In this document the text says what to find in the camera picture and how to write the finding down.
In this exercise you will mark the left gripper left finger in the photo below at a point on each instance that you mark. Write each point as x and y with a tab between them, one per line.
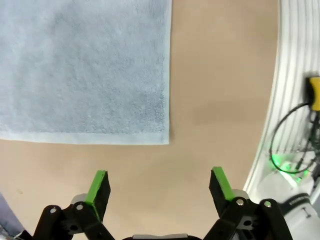
102	192

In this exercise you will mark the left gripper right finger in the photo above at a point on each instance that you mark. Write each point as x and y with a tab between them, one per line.
217	190

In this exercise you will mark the grey-blue terry towel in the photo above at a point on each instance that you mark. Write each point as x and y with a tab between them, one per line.
75	70

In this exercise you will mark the yellow emergency stop box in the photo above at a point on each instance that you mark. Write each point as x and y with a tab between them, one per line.
314	92

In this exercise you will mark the aluminium profile robot frame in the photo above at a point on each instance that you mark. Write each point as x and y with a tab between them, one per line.
287	50

